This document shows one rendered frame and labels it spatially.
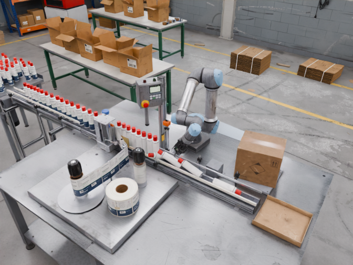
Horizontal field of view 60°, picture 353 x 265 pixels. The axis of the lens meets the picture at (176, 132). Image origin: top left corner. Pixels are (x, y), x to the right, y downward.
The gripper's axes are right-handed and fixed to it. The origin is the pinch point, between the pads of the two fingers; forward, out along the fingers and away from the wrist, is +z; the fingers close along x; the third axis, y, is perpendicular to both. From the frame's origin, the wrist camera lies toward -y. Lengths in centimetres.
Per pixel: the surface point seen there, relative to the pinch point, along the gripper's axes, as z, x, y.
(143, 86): -26, -47, -1
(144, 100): -16.7, -41.5, -0.7
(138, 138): 14.9, -29.5, 3.0
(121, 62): 92, -143, -124
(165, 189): 6.8, 12.9, 23.8
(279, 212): -24, 76, -5
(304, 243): -34, 94, 9
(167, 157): 5.8, -2.5, 3.4
